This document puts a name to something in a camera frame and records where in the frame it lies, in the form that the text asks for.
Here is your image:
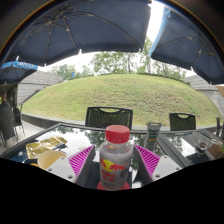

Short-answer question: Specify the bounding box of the dark blue parasol, light trim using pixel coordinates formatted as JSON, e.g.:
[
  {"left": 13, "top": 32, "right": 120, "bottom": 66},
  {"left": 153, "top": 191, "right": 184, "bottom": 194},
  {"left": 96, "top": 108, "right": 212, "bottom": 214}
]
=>
[{"left": 148, "top": 6, "right": 224, "bottom": 86}]

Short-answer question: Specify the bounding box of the large dark blue parasol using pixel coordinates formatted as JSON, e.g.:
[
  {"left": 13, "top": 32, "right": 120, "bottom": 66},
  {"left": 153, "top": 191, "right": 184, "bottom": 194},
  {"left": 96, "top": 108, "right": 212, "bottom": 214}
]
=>
[{"left": 0, "top": 0, "right": 153, "bottom": 68}]

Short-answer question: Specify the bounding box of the yellow foil packet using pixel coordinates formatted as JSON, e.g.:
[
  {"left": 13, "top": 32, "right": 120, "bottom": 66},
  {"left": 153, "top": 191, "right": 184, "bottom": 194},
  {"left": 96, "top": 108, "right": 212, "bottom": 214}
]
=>
[{"left": 25, "top": 135, "right": 69, "bottom": 160}]

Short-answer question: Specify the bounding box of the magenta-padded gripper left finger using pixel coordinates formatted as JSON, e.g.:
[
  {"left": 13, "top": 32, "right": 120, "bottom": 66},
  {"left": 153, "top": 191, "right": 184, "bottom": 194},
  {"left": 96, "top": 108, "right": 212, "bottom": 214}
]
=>
[{"left": 45, "top": 144, "right": 97, "bottom": 188}]

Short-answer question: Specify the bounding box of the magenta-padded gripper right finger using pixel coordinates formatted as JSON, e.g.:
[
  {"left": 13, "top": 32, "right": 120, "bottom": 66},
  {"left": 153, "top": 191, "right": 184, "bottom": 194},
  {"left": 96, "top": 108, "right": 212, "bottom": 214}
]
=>
[{"left": 133, "top": 143, "right": 184, "bottom": 186}]

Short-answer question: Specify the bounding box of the dark wicker chair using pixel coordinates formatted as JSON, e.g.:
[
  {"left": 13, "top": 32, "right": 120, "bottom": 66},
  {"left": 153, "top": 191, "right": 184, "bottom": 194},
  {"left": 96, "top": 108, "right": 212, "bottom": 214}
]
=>
[{"left": 0, "top": 106, "right": 16, "bottom": 148}]

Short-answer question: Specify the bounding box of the black slim-legged chair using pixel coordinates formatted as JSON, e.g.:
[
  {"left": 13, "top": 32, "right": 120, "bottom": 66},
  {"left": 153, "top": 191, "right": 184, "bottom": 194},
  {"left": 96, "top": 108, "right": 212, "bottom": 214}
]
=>
[{"left": 13, "top": 105, "right": 26, "bottom": 136}]

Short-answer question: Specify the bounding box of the grey device with coloured stripes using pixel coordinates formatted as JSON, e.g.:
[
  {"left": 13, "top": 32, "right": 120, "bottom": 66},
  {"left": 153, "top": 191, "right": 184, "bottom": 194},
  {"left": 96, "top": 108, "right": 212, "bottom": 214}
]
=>
[{"left": 145, "top": 122, "right": 162, "bottom": 151}]

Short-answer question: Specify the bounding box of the grey building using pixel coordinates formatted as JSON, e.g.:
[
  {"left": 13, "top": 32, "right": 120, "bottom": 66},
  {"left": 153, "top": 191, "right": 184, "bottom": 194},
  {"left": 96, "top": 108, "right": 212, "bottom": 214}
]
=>
[{"left": 16, "top": 70, "right": 64, "bottom": 106}]

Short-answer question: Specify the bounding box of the small round dish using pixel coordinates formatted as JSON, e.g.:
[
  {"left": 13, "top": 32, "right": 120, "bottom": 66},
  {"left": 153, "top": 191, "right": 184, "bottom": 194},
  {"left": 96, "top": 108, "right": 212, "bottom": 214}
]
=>
[{"left": 196, "top": 139, "right": 209, "bottom": 150}]

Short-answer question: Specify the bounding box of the person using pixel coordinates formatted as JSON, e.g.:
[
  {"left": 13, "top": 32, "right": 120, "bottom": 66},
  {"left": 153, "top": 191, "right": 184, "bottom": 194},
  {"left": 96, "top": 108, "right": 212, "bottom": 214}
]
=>
[{"left": 0, "top": 89, "right": 13, "bottom": 112}]

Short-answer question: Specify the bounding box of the clear red-capped drink bottle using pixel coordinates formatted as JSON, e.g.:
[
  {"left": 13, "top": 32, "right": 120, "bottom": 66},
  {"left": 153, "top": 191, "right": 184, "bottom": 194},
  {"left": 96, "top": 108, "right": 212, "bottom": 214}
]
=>
[{"left": 98, "top": 124, "right": 134, "bottom": 191}]

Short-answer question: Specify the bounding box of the wide black plastic chair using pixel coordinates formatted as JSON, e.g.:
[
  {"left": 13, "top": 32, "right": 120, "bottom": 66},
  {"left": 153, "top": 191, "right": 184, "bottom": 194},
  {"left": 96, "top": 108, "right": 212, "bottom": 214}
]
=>
[{"left": 84, "top": 106, "right": 134, "bottom": 130}]

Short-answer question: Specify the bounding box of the narrow black plastic chair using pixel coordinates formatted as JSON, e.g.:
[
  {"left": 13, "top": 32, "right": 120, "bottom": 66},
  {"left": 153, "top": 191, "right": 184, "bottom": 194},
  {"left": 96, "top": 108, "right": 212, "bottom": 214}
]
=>
[{"left": 168, "top": 112, "right": 197, "bottom": 132}]

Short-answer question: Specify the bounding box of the blue parasol with white lettering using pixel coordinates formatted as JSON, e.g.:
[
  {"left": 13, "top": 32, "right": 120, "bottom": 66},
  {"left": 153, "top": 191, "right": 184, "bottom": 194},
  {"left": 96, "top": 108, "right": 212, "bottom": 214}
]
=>
[{"left": 0, "top": 60, "right": 39, "bottom": 84}]

